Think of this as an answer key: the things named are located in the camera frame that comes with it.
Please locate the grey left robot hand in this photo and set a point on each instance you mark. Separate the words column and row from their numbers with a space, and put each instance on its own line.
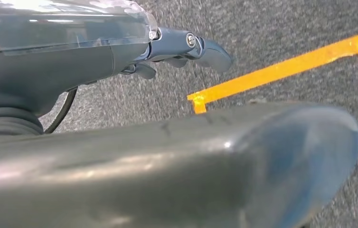
column 166, row 173

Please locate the yellow floor tape square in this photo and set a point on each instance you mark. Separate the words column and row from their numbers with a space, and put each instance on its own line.
column 276, row 71

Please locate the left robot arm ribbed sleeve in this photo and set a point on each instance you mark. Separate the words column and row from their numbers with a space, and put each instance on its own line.
column 6, row 124

